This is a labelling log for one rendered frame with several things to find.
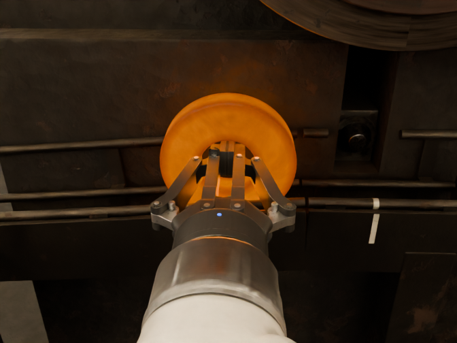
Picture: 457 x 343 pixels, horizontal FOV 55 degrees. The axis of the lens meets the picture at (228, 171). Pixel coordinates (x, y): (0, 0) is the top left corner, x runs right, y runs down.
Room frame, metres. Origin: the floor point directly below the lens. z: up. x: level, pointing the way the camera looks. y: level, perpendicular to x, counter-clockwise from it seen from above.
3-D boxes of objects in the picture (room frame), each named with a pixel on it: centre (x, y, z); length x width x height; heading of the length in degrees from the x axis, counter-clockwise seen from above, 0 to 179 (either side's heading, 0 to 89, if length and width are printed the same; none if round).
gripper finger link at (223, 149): (0.45, 0.00, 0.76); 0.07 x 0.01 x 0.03; 178
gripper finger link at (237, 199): (0.36, -0.01, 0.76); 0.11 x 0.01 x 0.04; 177
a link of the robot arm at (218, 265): (0.22, 0.01, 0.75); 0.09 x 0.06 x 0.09; 88
